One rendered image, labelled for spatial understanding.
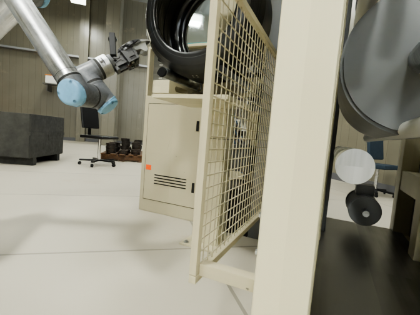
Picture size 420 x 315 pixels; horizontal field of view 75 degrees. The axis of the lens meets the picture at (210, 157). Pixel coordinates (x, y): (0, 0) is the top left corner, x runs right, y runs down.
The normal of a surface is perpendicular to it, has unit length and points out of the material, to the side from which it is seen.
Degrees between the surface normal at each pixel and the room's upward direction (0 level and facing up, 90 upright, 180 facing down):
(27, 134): 90
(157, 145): 90
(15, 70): 90
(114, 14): 90
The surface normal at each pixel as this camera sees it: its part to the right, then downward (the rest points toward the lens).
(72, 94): -0.20, 0.18
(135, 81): 0.26, 0.10
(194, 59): -0.40, 0.22
